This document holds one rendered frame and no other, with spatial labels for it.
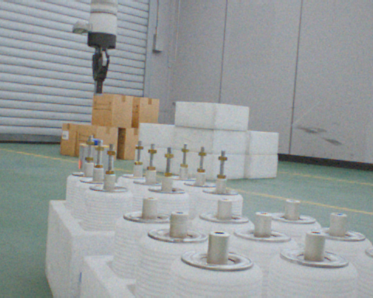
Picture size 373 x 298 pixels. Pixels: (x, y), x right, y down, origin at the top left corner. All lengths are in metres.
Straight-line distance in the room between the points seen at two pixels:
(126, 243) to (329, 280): 0.30
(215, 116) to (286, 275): 3.32
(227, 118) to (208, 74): 3.96
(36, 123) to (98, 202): 5.94
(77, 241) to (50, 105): 6.07
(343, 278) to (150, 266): 0.22
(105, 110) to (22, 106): 1.89
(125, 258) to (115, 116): 4.36
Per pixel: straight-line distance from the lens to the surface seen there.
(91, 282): 0.80
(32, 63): 6.94
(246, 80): 7.49
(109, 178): 1.08
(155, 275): 0.66
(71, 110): 7.24
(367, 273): 0.69
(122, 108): 5.16
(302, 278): 0.61
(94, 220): 1.06
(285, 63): 7.17
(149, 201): 0.79
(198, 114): 3.99
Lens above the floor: 0.39
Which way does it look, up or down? 3 degrees down
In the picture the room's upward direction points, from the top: 4 degrees clockwise
